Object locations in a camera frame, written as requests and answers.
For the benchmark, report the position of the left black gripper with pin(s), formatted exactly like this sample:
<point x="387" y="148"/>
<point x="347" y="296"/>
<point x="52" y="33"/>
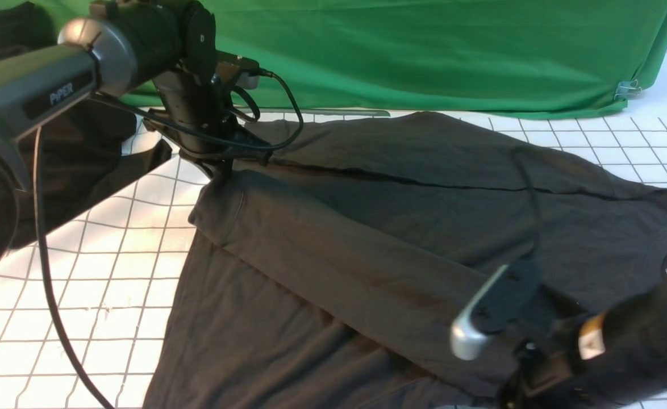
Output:
<point x="203" y="111"/>

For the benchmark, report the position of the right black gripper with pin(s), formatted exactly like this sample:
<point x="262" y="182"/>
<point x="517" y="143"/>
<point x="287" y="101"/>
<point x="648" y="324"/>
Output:
<point x="548" y="368"/>

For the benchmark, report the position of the gray long-sleeve top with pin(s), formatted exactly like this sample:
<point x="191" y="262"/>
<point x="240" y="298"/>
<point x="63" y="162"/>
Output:
<point x="330" y="278"/>

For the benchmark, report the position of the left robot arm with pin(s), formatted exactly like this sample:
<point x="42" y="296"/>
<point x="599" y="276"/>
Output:
<point x="165" y="35"/>

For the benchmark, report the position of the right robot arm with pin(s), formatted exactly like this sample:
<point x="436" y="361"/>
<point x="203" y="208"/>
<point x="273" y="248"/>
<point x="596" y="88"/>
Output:
<point x="610" y="360"/>

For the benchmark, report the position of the black cloth pile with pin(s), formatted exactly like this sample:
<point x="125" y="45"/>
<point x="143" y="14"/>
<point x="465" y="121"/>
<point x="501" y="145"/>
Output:
<point x="47" y="87"/>

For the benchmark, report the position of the white grid table cloth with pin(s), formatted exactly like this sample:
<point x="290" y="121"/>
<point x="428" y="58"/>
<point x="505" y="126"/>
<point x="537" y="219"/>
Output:
<point x="115" y="267"/>

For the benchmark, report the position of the metal binder clip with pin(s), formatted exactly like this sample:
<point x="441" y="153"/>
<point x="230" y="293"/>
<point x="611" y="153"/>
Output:
<point x="627" y="90"/>

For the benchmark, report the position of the green backdrop cloth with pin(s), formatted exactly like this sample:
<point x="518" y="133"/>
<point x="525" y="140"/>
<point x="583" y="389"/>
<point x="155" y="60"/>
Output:
<point x="527" y="59"/>

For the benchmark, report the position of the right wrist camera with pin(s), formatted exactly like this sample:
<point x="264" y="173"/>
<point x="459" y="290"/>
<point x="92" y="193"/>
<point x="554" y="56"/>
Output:
<point x="500" y="301"/>

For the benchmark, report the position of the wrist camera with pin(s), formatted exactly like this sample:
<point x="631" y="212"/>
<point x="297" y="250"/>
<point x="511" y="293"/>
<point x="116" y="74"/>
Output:
<point x="236" y="70"/>
<point x="500" y="301"/>

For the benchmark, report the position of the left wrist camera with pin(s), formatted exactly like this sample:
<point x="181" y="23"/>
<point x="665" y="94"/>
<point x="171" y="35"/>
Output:
<point x="236" y="70"/>

